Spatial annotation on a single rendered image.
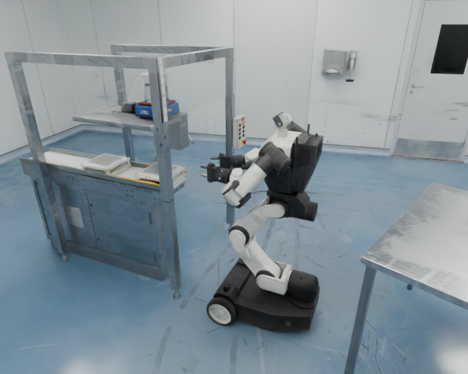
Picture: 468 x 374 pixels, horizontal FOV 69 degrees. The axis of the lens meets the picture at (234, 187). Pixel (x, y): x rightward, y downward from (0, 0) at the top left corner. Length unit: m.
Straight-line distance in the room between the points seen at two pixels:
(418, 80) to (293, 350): 4.18
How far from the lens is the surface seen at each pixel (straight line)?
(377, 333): 2.57
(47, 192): 2.95
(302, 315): 2.31
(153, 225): 2.50
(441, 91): 5.62
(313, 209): 1.99
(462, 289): 1.67
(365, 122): 5.56
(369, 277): 1.74
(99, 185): 2.60
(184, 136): 2.34
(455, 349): 2.69
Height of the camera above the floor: 1.80
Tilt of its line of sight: 25 degrees down
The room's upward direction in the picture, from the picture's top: straight up
